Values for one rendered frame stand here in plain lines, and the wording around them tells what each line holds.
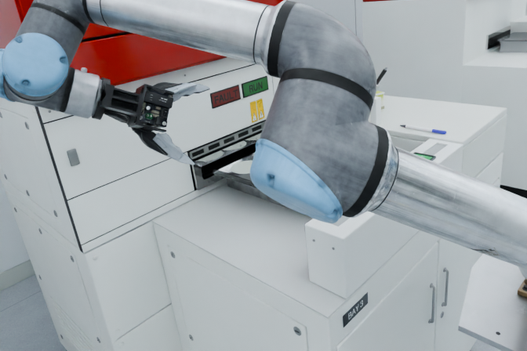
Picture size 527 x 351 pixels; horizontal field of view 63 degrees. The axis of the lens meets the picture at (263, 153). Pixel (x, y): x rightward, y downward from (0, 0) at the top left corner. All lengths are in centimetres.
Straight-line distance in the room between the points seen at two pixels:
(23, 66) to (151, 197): 72
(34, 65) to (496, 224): 60
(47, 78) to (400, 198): 46
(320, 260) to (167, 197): 57
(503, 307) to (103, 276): 95
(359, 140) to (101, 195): 84
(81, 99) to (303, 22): 39
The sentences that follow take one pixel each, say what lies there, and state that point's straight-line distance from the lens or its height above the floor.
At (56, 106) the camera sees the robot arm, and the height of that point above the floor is 127.
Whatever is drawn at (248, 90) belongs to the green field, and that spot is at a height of 110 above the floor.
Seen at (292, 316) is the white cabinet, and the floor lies 77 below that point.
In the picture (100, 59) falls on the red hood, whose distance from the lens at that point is 109.
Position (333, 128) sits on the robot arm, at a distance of 47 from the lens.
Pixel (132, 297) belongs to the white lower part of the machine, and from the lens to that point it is 136.
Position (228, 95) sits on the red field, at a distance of 137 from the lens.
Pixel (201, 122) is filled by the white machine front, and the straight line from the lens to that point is 132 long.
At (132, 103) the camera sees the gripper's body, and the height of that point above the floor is 125.
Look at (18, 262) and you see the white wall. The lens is 286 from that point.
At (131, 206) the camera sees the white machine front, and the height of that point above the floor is 89.
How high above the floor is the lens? 141
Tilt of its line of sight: 21 degrees down
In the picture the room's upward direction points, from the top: 7 degrees counter-clockwise
